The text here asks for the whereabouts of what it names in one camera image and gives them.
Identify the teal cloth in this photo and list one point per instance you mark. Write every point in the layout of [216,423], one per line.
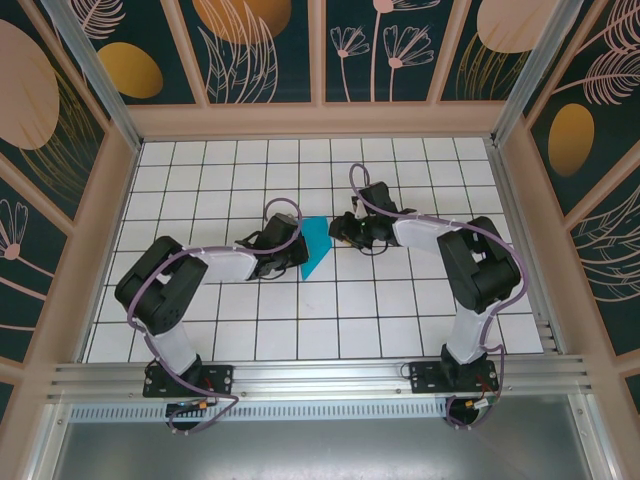
[317,245]

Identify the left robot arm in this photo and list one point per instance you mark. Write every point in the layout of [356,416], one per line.
[155,290]

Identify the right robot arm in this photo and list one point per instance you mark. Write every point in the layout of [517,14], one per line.
[475,265]

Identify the grey metal sheet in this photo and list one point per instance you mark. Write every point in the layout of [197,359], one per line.
[320,450]

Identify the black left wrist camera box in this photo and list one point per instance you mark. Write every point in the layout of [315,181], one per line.
[281,229]

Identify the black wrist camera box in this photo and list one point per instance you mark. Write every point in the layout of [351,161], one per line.
[377,197]
[281,229]

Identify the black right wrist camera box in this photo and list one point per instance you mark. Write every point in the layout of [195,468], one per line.
[377,197]

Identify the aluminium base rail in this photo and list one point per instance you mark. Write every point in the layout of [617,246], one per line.
[320,377]

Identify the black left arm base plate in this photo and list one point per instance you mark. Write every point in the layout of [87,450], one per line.
[220,380]

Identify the aluminium side rail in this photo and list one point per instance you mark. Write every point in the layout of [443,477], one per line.
[520,240]

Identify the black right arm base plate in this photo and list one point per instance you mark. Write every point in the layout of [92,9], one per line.
[425,380]

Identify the wall panel with pink flowers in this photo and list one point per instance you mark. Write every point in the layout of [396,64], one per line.
[380,50]

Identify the wall panel orange circle leaves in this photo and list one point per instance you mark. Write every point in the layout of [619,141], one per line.
[240,50]

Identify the aluminium corner post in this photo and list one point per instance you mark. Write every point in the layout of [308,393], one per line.
[95,75]
[537,70]

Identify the wall panel pink leaf outlines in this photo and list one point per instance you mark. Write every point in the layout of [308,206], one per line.
[610,260]

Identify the wall panel pink oval grass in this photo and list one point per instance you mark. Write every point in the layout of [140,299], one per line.
[500,30]

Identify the wall panel with yellow oval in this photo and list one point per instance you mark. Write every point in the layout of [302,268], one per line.
[130,70]

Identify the wall panel fern orange oval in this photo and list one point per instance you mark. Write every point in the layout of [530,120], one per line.
[590,100]

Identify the wall panel single flower outline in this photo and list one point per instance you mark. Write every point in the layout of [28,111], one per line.
[20,240]

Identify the wall panel large pink oval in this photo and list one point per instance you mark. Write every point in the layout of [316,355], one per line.
[30,100]

